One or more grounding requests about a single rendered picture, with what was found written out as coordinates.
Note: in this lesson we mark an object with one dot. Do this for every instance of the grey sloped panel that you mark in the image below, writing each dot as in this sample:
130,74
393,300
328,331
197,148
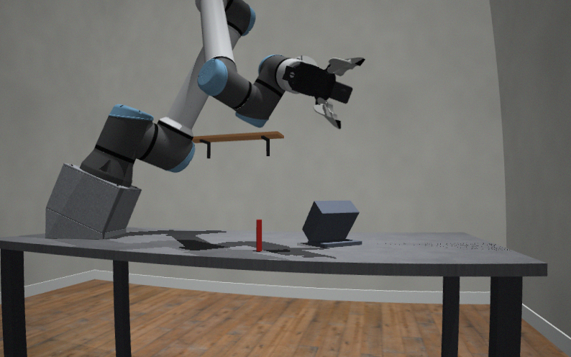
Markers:
329,223

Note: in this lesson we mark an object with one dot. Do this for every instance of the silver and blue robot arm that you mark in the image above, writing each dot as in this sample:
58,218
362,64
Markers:
130,133

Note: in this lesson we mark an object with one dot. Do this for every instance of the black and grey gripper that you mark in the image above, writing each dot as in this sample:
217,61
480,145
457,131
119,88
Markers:
318,83

